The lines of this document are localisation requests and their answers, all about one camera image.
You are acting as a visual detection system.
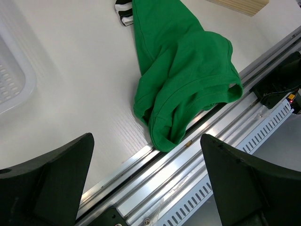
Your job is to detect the wooden clothes rack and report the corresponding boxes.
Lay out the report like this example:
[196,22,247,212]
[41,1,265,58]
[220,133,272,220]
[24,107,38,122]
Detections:
[210,0,269,16]

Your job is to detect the striped black white tank top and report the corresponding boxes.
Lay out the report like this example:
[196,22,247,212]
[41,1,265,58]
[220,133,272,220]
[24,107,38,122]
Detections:
[115,0,133,26]

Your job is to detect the aluminium mounting rail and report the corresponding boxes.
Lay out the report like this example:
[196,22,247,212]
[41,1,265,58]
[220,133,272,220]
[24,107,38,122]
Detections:
[76,28,301,226]

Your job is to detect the green tank top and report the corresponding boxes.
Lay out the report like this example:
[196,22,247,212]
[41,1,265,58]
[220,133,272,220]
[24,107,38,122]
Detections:
[132,0,243,152]

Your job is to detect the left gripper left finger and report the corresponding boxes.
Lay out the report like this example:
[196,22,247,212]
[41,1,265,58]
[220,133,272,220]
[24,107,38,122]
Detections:
[0,133,95,226]

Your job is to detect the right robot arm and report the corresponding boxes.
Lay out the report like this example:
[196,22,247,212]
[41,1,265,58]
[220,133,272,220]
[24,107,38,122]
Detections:
[252,52,301,114]

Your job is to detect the white plastic basket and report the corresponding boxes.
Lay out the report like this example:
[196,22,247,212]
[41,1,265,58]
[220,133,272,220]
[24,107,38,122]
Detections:
[0,0,37,115]

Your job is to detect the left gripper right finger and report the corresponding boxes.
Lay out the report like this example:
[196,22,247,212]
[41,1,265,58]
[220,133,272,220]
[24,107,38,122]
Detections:
[200,134,301,226]

